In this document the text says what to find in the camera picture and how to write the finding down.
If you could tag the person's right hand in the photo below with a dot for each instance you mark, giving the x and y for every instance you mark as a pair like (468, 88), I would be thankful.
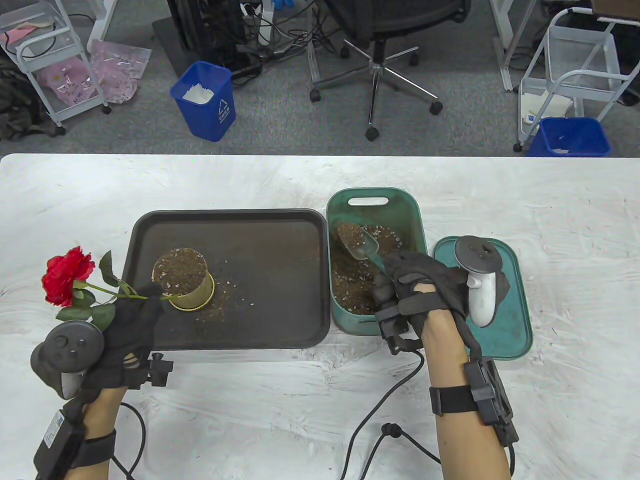
(420, 280)

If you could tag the person's left hand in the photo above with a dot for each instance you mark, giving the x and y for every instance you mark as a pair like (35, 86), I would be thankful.
(125, 345)

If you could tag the green plastic trowel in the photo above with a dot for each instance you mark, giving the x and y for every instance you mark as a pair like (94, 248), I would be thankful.
(367, 247)

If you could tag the brown potting mix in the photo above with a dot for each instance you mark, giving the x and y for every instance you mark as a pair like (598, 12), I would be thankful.
(350, 285)

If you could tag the gold flower pot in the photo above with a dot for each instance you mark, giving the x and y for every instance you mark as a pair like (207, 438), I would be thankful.
(200, 297)

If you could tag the red artificial rose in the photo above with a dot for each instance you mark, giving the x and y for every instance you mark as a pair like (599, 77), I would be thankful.
(67, 275)

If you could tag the green bin lid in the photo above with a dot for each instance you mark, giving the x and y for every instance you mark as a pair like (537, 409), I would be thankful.
(515, 325)

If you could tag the person's left forearm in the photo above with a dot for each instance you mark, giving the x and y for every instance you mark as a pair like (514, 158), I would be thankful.
(102, 417)

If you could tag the grey handheld controller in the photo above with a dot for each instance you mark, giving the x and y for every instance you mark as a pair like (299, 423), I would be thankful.
(65, 350)
(482, 300)

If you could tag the green plastic bin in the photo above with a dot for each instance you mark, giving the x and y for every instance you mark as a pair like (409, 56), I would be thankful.
(415, 215)

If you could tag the black box with white label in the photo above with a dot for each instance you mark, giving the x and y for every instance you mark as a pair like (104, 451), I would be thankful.
(52, 442)

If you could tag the dark brown tray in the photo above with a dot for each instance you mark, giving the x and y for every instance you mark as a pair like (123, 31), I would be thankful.
(270, 280)

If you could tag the blue trash bin white symbol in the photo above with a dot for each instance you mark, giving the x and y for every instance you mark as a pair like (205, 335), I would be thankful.
(210, 120)

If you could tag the white desk leg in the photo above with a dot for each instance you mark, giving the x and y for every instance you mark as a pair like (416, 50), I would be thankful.
(102, 20)
(505, 45)

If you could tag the black backpack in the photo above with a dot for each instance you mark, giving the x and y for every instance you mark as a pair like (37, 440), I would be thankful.
(15, 110)

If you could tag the black office chair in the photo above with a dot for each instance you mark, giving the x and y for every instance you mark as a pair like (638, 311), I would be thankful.
(380, 20)

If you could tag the pink plastic bag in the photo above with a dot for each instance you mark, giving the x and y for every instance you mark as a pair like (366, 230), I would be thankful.
(65, 80)
(120, 70)

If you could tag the black floor mat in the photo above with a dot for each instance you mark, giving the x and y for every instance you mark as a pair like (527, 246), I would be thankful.
(170, 45)

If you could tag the pink paper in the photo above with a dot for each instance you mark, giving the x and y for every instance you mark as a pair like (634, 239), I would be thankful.
(17, 34)

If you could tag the black computer tower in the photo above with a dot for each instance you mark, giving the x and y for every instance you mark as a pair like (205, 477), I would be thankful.
(210, 25)

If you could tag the brown cardboard box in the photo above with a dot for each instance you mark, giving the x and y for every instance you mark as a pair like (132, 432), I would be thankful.
(617, 7)

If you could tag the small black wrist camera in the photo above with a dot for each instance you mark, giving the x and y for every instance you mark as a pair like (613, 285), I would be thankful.
(397, 327)
(161, 370)

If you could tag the black lattice wrist mount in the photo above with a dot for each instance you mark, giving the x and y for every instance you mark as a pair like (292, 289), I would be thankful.
(492, 400)

